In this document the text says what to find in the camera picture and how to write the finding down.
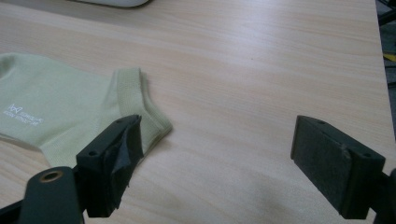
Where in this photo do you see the white divided storage box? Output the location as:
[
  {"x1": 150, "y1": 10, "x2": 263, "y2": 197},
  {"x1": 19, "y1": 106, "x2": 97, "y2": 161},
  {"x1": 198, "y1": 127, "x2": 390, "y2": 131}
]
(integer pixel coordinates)
[{"x1": 66, "y1": 0, "x2": 153, "y2": 8}]

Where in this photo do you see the light green sock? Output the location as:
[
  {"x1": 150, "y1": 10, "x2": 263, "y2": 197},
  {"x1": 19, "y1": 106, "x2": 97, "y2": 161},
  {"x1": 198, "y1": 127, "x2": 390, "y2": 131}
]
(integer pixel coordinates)
[{"x1": 0, "y1": 51, "x2": 173, "y2": 169}]

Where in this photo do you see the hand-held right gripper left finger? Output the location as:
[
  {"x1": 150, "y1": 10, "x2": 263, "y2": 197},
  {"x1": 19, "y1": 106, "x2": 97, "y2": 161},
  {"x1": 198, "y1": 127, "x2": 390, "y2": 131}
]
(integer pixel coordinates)
[{"x1": 76, "y1": 114, "x2": 145, "y2": 218}]

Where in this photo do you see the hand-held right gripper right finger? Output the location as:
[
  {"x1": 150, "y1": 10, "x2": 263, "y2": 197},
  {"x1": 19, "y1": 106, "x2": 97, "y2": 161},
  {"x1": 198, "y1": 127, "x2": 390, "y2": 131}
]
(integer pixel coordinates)
[{"x1": 290, "y1": 115, "x2": 387, "y2": 220}]

